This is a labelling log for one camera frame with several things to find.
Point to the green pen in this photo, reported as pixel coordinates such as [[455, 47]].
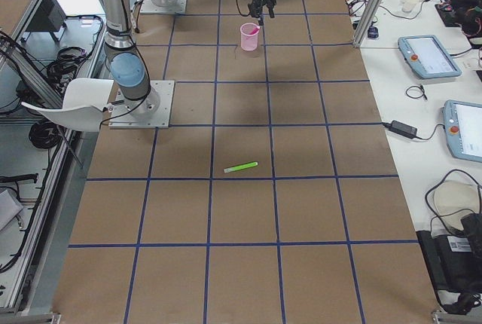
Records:
[[240, 167]]

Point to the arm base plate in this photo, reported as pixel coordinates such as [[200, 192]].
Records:
[[166, 7], [154, 112]]

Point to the teach pendant far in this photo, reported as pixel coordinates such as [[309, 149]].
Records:
[[427, 57]]

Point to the teach pendant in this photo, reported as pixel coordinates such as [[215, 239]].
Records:
[[427, 57], [462, 125]]

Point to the pink mesh cup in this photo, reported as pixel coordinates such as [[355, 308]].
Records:
[[247, 42]]

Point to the teach pendant near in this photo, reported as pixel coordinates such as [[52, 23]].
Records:
[[462, 125]]

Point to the black power adapter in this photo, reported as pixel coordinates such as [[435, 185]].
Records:
[[401, 129]]

